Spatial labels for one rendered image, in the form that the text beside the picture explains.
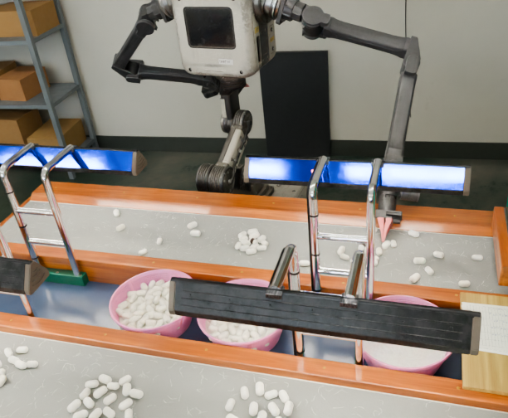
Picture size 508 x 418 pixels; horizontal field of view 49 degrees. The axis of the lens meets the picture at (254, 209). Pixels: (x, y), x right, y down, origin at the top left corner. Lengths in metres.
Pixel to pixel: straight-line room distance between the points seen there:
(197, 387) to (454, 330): 0.67
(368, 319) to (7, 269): 0.83
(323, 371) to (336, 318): 0.35
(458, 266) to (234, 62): 1.10
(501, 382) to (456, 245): 0.58
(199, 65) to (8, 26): 2.00
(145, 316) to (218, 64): 1.03
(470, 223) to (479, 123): 1.98
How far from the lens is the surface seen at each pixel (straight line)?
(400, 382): 1.44
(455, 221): 1.97
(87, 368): 1.62
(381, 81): 3.76
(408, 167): 1.57
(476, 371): 1.48
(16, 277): 1.42
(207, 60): 2.26
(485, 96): 3.83
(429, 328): 1.12
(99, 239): 2.09
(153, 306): 1.75
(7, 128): 4.41
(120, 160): 1.81
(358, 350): 1.44
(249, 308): 1.16
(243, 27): 2.15
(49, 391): 1.61
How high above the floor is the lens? 1.86
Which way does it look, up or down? 33 degrees down
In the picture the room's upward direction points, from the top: 7 degrees counter-clockwise
